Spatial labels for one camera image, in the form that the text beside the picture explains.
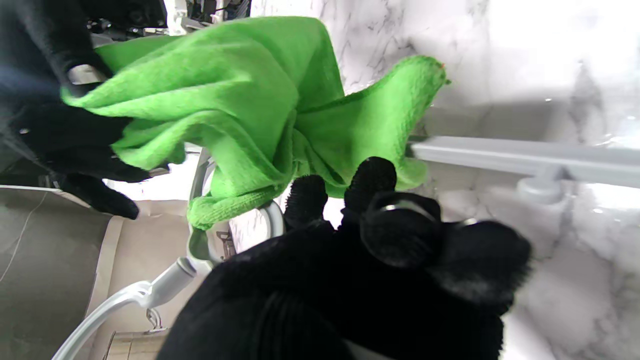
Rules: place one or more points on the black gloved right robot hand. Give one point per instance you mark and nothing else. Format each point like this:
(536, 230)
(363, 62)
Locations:
(45, 125)

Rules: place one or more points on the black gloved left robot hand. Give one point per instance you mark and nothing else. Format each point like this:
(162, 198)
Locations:
(350, 300)

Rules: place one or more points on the green microfibre towel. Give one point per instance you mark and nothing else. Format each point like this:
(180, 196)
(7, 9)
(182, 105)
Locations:
(225, 100)

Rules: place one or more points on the grey plastic clothes hanger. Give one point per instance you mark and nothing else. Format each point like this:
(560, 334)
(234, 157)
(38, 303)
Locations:
(500, 157)

